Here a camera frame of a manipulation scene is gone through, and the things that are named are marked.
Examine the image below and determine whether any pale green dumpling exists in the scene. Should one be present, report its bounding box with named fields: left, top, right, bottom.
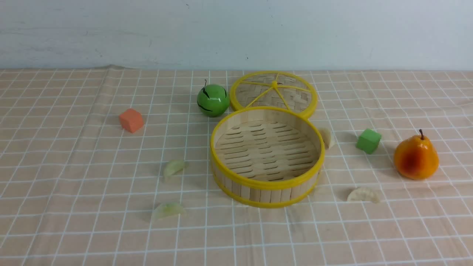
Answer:
left=152, top=202, right=186, bottom=221
left=163, top=160, right=186, bottom=180

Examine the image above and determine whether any white dumpling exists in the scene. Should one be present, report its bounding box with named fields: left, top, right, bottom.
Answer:
left=347, top=187, right=380, bottom=204
left=318, top=128, right=335, bottom=150

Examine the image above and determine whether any bamboo steamer tray yellow rim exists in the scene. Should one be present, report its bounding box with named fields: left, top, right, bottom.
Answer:
left=210, top=107, right=326, bottom=208

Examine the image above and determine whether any bamboo steamer lid yellow rim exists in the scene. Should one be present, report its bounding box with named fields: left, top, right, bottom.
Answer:
left=229, top=71, right=318, bottom=119

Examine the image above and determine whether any green toy apple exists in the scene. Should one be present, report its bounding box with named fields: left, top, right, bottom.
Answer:
left=197, top=79, right=230, bottom=117

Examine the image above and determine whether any orange foam cube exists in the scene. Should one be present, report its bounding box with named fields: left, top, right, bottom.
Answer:
left=119, top=108, right=145, bottom=134

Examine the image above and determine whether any green foam cube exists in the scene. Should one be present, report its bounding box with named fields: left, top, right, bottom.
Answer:
left=356, top=128, right=382, bottom=154

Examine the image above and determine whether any checkered beige tablecloth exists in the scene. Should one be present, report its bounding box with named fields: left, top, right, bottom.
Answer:
left=0, top=66, right=473, bottom=266

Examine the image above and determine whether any orange yellow toy pear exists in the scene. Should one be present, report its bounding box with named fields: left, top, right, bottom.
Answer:
left=394, top=129, right=439, bottom=180

